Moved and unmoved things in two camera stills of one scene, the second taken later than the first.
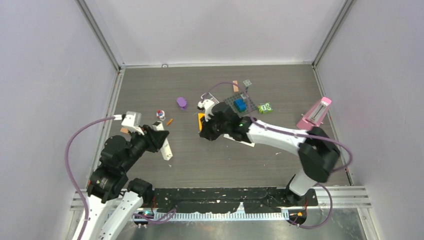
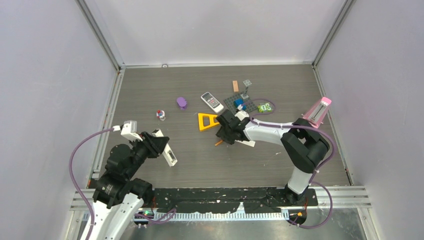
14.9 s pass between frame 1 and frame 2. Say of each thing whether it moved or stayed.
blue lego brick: stayed
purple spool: stayed
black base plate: stayed
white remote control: stayed
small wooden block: stayed
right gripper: moved
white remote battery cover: moved
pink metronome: stayed
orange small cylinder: moved
